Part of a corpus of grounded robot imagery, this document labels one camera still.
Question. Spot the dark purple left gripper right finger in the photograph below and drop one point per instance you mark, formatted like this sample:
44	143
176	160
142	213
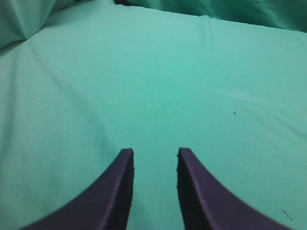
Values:
207	205

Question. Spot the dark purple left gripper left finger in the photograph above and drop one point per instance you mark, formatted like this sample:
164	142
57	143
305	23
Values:
104	205

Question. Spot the green table cloth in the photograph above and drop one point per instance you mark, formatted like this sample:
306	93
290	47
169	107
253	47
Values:
101	77

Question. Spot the green backdrop cloth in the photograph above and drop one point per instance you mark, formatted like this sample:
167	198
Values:
20	19

